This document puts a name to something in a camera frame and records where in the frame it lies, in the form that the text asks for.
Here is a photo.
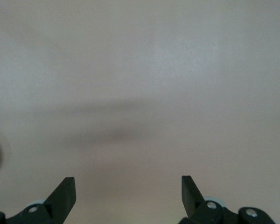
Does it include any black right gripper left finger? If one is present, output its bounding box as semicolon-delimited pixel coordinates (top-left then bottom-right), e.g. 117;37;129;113
0;176;77;224

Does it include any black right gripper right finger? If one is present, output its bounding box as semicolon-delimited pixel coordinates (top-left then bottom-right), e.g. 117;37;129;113
178;175;276;224

